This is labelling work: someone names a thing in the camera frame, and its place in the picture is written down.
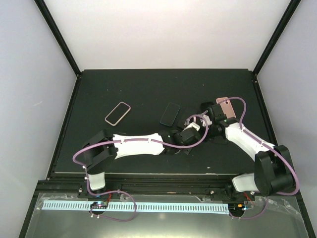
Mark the pink phone case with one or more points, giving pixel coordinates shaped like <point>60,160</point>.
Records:
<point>226,107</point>

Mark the bare black phone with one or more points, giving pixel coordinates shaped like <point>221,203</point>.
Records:
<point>184,115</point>

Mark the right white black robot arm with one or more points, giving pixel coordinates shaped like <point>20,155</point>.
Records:
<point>273,171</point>

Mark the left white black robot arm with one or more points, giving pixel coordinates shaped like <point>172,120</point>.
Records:
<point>115,146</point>

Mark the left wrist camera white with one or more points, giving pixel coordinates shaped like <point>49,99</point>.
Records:
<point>191,123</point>

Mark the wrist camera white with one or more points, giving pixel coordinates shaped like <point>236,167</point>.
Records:
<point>191,123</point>
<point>205,120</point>

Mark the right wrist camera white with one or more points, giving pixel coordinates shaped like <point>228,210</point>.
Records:
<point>205,120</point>

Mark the white slotted cable duct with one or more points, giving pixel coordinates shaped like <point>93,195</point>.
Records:
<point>154,207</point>

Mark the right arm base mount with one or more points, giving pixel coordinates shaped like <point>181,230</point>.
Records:
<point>228,193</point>

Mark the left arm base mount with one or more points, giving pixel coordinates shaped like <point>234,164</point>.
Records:
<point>83,192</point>

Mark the black aluminium rail frame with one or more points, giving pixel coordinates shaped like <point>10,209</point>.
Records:
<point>147,184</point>

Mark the left black corner post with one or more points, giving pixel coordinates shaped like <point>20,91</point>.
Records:
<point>44,10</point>

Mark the black corner post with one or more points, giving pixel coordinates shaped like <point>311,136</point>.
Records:
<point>44,10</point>
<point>283,22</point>

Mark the right black corner post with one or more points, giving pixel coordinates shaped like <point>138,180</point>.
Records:
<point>283,22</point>

